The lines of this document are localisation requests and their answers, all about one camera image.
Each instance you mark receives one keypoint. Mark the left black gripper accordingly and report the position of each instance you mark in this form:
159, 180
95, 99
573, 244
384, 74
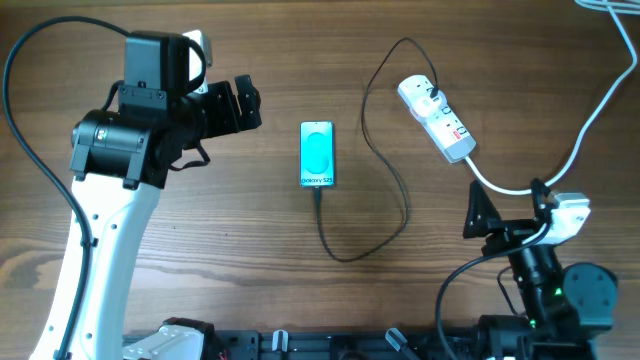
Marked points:
228, 121

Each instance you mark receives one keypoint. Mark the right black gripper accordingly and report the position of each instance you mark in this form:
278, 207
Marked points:
512, 231

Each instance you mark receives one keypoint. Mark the turquoise screen Galaxy smartphone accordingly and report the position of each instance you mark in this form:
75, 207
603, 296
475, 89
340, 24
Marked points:
317, 154

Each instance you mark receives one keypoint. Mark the white two-socket power strip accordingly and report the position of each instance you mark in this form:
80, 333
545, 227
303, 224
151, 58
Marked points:
444, 128

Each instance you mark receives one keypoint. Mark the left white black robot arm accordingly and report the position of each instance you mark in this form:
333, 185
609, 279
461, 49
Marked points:
122, 155

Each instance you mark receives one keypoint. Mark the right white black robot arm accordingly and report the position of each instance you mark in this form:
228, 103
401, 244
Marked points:
565, 308

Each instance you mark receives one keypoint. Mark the white USB charger plug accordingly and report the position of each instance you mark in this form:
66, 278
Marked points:
423, 105

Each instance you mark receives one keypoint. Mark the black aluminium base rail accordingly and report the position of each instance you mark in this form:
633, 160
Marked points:
254, 345

